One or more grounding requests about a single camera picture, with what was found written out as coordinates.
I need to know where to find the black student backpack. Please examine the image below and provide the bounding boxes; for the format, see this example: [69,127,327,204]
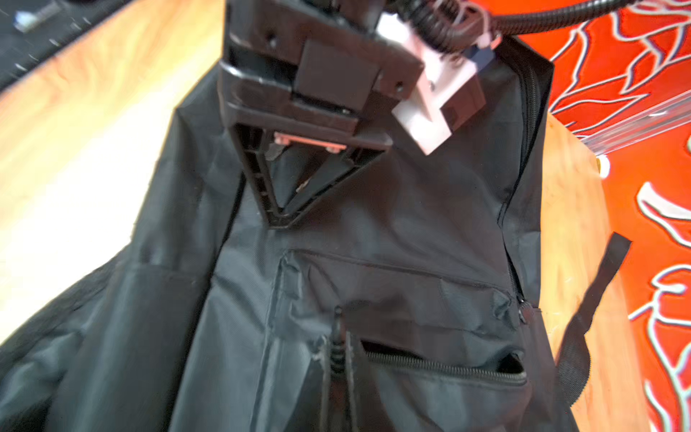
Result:
[1,39,629,431]

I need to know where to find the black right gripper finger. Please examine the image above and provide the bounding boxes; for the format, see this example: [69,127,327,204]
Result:
[280,145,387,227]
[229,124,291,227]

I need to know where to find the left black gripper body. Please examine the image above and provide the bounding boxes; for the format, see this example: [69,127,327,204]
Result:
[218,1,423,149]

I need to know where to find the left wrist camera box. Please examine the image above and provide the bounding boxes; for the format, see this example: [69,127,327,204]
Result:
[377,4,501,155]

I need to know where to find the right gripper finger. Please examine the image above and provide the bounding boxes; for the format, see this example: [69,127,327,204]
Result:
[345,332,394,432]
[284,336,331,431]

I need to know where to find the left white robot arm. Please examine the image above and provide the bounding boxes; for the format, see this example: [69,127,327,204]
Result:
[218,1,624,229]

